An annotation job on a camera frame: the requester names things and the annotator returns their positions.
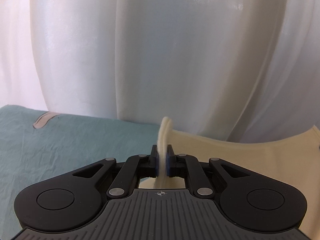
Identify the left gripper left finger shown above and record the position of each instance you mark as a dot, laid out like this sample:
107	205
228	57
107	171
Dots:
130	172

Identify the teal mushroom print bedsheet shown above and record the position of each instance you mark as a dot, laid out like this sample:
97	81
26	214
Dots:
64	143

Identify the cream knit sweater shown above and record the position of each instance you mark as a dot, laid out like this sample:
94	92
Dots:
294	160

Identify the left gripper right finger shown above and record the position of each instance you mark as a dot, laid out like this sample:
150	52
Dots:
189	168

